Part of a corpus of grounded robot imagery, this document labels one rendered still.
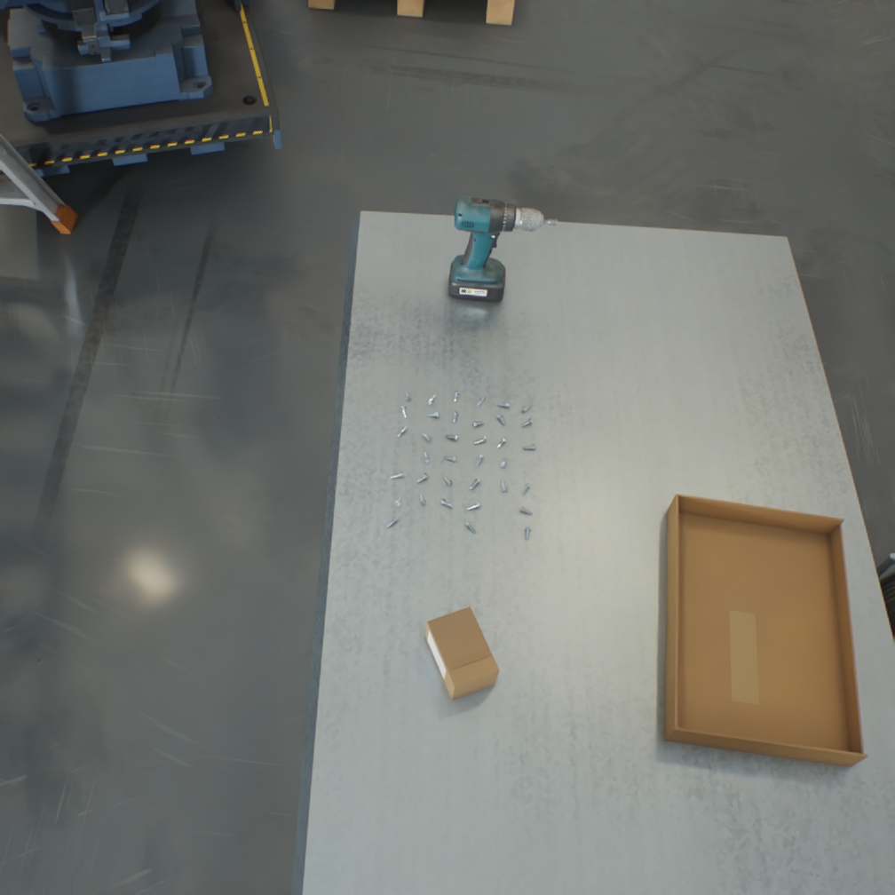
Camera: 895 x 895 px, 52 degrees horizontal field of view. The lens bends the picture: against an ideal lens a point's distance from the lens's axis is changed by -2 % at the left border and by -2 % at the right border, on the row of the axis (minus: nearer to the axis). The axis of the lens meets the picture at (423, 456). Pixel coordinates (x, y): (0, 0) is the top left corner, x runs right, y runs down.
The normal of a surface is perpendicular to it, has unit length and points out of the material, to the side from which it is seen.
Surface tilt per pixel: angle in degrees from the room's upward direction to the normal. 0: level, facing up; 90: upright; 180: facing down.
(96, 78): 90
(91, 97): 90
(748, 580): 0
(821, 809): 0
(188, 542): 0
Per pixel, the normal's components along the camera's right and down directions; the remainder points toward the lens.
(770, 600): 0.05, -0.55
